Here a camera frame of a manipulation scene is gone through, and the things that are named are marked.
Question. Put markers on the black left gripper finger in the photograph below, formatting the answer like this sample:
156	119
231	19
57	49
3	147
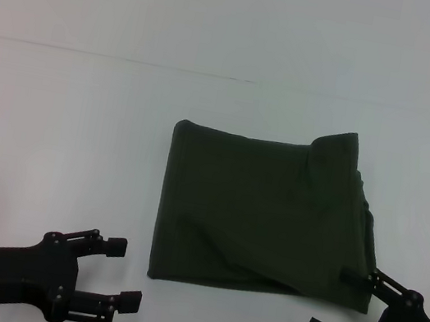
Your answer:
130	300
116	247

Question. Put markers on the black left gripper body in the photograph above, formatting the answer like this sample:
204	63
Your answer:
11	275

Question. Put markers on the dark green t-shirt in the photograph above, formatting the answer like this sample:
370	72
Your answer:
263	219

